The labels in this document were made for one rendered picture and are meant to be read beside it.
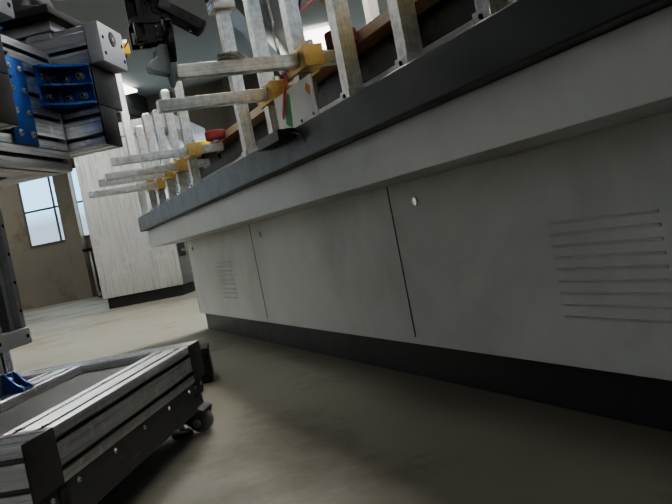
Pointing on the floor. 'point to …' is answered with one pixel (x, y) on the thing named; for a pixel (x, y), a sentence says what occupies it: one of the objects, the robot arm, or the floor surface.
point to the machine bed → (473, 265)
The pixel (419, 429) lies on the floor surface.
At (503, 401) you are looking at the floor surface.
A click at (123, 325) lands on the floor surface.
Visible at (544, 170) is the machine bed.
